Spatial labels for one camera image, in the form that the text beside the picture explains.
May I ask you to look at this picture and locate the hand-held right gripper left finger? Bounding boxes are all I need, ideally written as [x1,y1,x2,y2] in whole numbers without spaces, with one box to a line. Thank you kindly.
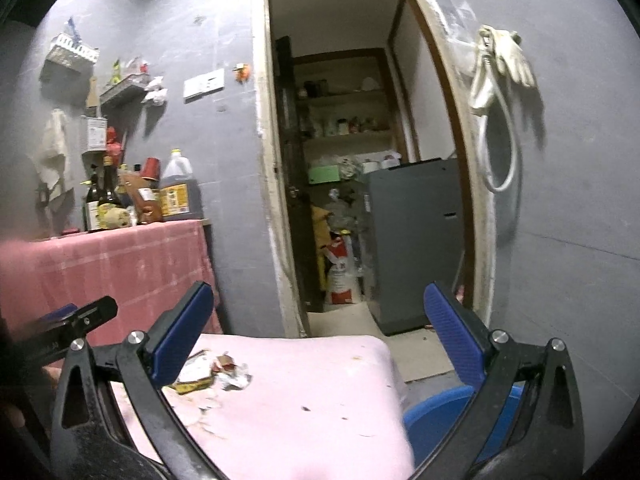
[50,281,221,480]

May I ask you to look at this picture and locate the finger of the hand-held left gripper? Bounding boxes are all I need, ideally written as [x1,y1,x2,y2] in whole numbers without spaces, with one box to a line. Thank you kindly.
[50,296,119,342]
[30,303,80,331]

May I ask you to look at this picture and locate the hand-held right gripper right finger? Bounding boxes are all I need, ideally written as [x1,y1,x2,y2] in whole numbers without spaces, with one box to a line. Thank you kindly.
[415,281,586,480]

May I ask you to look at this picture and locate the grey paper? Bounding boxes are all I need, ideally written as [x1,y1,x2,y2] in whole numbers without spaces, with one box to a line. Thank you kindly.
[216,364,252,391]

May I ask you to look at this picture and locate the blue plastic bucket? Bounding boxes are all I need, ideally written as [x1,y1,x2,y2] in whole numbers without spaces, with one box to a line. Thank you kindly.
[402,384,526,466]

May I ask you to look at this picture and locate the person's left hand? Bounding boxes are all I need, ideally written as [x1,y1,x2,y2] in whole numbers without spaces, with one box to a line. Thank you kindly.
[0,366,65,431]

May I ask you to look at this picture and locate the pink checked towel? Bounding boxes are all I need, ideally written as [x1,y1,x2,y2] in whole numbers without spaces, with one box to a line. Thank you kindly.
[0,220,223,361]

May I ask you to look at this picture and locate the pale lumpy vegetable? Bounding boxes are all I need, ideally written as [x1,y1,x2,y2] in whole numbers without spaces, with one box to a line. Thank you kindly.
[102,207,132,231]

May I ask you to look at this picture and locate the dark glass bottle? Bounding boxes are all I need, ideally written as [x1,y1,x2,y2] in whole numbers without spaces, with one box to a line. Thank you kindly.
[97,156,123,211]
[82,172,103,233]

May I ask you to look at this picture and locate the grey washing machine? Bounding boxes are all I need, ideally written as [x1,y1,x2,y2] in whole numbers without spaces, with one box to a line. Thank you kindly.
[362,158,468,336]

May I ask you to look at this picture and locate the brown sauce bottle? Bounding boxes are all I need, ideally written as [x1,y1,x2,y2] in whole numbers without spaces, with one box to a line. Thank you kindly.
[120,167,165,225]

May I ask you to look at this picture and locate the red white bag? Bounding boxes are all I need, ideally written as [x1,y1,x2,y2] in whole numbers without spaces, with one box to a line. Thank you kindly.
[322,230,362,307]

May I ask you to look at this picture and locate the cooking oil jug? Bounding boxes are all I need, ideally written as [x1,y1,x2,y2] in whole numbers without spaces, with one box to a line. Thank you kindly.
[159,149,205,222]

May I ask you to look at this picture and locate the pink cloth covered table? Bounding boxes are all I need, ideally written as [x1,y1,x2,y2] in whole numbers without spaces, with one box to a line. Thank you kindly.
[112,335,416,480]

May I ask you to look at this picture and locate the hanging beige rag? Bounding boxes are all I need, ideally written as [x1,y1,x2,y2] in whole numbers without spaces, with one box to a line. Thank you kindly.
[37,108,71,196]

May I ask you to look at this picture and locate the yellow bag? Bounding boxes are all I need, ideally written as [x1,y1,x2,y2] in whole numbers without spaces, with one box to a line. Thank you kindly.
[311,204,333,291]

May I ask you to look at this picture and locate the white utensil basket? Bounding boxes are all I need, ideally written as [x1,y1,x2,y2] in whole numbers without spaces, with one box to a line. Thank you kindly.
[81,115,108,153]

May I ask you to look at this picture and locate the dark wooden door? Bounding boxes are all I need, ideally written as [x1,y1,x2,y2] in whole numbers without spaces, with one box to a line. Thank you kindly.
[274,35,326,311]

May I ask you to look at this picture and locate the green box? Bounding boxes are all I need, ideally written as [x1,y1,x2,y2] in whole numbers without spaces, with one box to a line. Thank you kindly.
[307,165,340,185]

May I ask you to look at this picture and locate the white plastic bag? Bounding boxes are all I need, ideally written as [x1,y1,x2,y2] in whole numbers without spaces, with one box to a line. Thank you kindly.
[141,76,168,106]

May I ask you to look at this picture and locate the wooden shelf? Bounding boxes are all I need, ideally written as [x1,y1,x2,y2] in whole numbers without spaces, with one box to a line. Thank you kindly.
[290,49,408,161]

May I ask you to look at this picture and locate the cream rubber gloves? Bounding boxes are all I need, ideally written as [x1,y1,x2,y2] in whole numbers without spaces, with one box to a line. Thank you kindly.
[469,25,536,116]

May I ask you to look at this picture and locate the wooden door frame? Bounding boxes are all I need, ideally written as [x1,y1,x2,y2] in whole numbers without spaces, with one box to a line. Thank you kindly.
[252,0,496,338]

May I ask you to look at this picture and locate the white hose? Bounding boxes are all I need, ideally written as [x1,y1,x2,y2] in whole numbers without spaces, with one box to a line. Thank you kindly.
[477,55,523,193]

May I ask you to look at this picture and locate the wall shelf rack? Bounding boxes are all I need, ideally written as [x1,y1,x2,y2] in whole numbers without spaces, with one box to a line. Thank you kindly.
[99,74,151,106]

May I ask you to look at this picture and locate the white wall basket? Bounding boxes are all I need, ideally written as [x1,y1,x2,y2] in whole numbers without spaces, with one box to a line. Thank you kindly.
[40,32,100,83]

